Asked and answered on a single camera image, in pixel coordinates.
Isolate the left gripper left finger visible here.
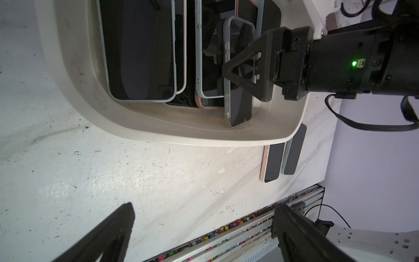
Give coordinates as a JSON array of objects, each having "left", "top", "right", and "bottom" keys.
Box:
[{"left": 54, "top": 203, "right": 135, "bottom": 262}]

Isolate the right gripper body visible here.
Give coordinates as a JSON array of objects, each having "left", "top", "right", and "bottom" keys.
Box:
[{"left": 272, "top": 26, "right": 314, "bottom": 100}]

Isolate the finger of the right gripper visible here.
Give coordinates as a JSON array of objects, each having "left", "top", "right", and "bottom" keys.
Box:
[{"left": 222, "top": 28, "right": 278, "bottom": 102}]

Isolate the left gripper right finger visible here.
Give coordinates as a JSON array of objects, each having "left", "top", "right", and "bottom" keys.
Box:
[{"left": 272, "top": 204, "right": 353, "bottom": 262}]

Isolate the clear case phone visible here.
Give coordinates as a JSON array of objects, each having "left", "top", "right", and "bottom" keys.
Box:
[{"left": 223, "top": 16, "right": 255, "bottom": 128}]

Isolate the light blue case phone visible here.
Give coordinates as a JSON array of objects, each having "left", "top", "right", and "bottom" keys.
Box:
[{"left": 280, "top": 124, "right": 307, "bottom": 175}]

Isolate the pink case phone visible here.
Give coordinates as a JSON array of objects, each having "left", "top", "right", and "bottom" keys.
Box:
[{"left": 260, "top": 143, "right": 285, "bottom": 183}]

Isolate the white plastic storage box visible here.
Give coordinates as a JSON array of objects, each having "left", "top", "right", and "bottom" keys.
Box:
[{"left": 34, "top": 0, "right": 310, "bottom": 147}]

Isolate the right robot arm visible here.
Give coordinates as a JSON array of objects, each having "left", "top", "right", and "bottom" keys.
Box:
[{"left": 223, "top": 1, "right": 419, "bottom": 102}]

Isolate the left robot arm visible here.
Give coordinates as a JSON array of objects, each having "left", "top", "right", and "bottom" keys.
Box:
[{"left": 57, "top": 203, "right": 419, "bottom": 262}]

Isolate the blue case phone middle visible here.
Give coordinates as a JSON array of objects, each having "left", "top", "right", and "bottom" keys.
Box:
[{"left": 194, "top": 1, "right": 258, "bottom": 99}]

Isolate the white case phone behind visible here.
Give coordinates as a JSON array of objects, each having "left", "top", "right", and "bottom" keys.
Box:
[{"left": 174, "top": 0, "right": 187, "bottom": 95}]

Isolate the white case phone front-left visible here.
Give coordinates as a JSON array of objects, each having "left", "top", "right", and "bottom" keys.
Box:
[{"left": 97, "top": 1, "right": 177, "bottom": 103}]

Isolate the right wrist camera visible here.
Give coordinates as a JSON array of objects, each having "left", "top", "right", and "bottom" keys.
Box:
[{"left": 301, "top": 0, "right": 361, "bottom": 37}]

